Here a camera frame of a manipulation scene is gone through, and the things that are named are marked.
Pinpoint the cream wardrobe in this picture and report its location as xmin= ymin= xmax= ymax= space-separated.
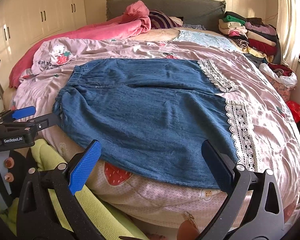
xmin=0 ymin=0 xmax=87 ymax=112

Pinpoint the pink blanket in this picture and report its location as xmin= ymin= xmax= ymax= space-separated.
xmin=9 ymin=1 xmax=151 ymax=88

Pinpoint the grey headboard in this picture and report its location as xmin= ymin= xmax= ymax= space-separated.
xmin=106 ymin=0 xmax=226 ymax=32

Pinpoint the pink strawberry print duvet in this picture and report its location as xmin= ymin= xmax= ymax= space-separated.
xmin=10 ymin=30 xmax=300 ymax=228

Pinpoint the stack of folded clothes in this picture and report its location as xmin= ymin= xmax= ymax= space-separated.
xmin=218 ymin=11 xmax=282 ymax=64

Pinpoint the floral bag with clothes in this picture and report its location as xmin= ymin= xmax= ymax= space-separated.
xmin=258 ymin=63 xmax=298 ymax=102

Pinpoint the striped purple pillow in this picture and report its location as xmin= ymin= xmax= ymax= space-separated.
xmin=149 ymin=10 xmax=183 ymax=29

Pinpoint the left hand with painted nails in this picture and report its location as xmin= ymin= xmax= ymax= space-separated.
xmin=4 ymin=157 xmax=14 ymax=183

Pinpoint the cream curtain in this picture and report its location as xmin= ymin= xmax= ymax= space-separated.
xmin=277 ymin=0 xmax=300 ymax=70

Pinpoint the red plastic bag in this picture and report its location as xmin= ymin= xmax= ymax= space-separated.
xmin=286 ymin=100 xmax=300 ymax=123

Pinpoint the lime green fleece sleeve left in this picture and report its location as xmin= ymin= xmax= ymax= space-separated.
xmin=0 ymin=138 xmax=151 ymax=240

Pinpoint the blue denim pants lace hem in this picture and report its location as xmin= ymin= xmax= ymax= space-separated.
xmin=52 ymin=59 xmax=255 ymax=189

